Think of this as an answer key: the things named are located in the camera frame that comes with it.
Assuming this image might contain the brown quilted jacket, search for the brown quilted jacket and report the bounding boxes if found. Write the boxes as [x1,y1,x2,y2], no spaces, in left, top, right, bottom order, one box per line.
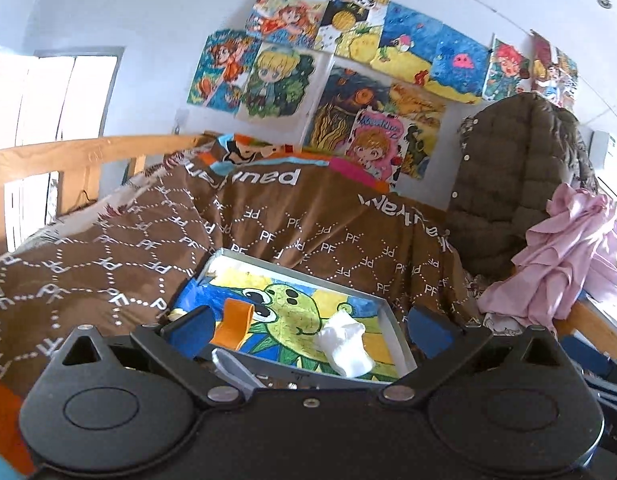
[445,92,599,278]

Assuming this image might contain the yellow landscape wall poster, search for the yellow landscape wall poster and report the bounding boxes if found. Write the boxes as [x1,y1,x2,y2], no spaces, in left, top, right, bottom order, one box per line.
[388,82,446,181]

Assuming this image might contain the dark blue cloth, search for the dark blue cloth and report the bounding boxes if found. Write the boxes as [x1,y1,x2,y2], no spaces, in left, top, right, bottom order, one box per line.
[558,334,617,411]

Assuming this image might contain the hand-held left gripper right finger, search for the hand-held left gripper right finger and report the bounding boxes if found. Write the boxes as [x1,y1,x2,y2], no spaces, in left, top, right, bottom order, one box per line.
[381,306,565,408]

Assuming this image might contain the grey metal tray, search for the grey metal tray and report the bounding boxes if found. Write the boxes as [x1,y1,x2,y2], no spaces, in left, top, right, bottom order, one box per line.
[171,249,419,391]

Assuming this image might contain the window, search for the window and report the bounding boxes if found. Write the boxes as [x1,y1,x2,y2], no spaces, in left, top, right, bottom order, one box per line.
[0,42,125,251]

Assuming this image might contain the pink cloth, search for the pink cloth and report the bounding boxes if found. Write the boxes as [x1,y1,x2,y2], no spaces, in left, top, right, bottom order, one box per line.
[477,182,617,336]

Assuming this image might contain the dark fish and seaweed poster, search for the dark fish and seaweed poster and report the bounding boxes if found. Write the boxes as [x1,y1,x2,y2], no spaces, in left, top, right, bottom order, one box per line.
[303,65,389,153]

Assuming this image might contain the blond figure wall poster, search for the blond figure wall poster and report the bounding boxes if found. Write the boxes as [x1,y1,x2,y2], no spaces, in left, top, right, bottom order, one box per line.
[237,42,334,133]

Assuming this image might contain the pink jellyfish wall poster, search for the pink jellyfish wall poster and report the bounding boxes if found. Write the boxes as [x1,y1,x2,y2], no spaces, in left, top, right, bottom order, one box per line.
[428,25,491,106]

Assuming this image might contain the plain white sock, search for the plain white sock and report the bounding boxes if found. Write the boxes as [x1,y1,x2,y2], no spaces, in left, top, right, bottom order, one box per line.
[313,310,376,378]

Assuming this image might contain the white air conditioner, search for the white air conditioner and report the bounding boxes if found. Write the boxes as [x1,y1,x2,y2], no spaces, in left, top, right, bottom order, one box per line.
[588,130,616,163]

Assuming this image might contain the cartoon plant drawing sheet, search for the cartoon plant drawing sheet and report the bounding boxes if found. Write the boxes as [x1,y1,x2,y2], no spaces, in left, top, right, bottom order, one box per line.
[176,266,396,378]

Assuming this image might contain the orange-haired figure wall poster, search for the orange-haired figure wall poster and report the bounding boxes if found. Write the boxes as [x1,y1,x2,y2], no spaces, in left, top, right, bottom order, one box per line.
[246,0,329,51]

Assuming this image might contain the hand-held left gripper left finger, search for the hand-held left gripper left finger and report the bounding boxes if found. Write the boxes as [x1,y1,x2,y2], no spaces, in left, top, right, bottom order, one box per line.
[61,305,242,408]

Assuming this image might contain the black and yellow wall poster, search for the black and yellow wall poster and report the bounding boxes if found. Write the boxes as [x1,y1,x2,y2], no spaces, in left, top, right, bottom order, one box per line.
[315,0,389,56]

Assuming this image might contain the red-haired figure green poster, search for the red-haired figure green poster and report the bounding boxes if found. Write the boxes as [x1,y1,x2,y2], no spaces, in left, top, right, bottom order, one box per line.
[483,35,531,101]

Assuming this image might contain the pink figure wall poster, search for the pink figure wall poster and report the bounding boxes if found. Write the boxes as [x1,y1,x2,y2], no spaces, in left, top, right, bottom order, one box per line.
[345,107,409,183]

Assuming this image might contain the red and white figure poster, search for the red and white figure poster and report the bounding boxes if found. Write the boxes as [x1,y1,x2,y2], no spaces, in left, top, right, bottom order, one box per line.
[531,30,579,111]

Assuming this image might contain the swimming red-haired figure wall poster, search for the swimming red-haired figure wall poster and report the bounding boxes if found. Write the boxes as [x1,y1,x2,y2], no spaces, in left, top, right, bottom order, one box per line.
[187,29,262,113]

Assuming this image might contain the brown printed blanket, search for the brown printed blanket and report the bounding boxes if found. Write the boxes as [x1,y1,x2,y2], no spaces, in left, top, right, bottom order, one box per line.
[0,132,484,478]

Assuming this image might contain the orange sock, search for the orange sock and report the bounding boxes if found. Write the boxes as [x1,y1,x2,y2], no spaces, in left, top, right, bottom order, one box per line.
[211,299,256,351]

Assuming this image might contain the blue sea yellow sand poster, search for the blue sea yellow sand poster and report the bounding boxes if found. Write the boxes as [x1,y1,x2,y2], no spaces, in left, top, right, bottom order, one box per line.
[371,2,441,81]

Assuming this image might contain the plain grey sock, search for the plain grey sock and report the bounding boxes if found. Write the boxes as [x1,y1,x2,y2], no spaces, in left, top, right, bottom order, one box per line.
[211,347,266,393]

